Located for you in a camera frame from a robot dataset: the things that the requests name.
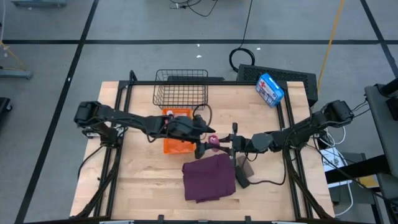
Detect yellow cable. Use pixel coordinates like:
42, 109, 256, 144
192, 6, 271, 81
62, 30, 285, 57
316, 0, 346, 94

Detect grey side table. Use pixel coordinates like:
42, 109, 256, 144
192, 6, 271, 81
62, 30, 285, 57
364, 83, 398, 187

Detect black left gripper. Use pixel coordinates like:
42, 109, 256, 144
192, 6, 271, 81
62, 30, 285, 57
166, 114, 216, 160

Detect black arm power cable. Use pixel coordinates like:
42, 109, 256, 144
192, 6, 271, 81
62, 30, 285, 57
76, 144, 105, 181

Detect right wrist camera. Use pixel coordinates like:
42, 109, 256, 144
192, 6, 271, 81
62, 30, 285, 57
232, 154, 255, 190

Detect black perforated metal case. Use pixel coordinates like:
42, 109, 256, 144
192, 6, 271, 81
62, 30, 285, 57
236, 63, 319, 108

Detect orange plastic bin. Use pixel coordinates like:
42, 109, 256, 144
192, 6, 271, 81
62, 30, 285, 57
162, 107, 197, 156

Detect white printed paper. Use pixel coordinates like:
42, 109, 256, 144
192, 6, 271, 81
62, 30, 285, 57
320, 147, 348, 174

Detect yellow rope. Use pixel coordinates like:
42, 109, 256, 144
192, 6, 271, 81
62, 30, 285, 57
0, 42, 29, 71

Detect blue first aid kit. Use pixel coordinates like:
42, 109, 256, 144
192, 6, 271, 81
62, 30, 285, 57
255, 73, 285, 108

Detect black cable bundle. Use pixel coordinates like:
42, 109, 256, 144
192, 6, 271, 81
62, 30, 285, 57
169, 0, 219, 18

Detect white cable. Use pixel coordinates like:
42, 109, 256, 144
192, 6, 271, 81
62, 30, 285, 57
334, 182, 356, 217

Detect maroon bandage roll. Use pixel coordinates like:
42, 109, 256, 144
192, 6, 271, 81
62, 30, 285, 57
207, 134, 221, 152

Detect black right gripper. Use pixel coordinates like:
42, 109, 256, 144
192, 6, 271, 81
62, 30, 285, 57
203, 122, 251, 158

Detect black coiled floor cable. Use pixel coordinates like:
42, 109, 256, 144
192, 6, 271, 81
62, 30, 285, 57
229, 0, 256, 73

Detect black wire basket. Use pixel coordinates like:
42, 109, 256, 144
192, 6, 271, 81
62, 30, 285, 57
152, 68, 209, 111

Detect folded maroon cloth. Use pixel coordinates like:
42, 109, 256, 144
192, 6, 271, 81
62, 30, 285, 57
182, 152, 236, 203

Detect grey stand base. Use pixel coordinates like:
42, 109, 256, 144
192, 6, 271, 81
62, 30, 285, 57
0, 68, 34, 80

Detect black beam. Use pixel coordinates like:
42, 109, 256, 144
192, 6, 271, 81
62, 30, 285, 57
325, 154, 391, 184

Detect black left wrist camera cable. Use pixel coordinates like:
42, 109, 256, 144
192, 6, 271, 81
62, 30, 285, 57
192, 103, 213, 127

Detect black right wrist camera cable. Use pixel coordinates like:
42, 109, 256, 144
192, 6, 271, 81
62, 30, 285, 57
248, 149, 287, 187

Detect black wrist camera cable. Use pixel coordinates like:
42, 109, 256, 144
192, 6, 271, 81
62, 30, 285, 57
248, 149, 287, 187
192, 103, 213, 127

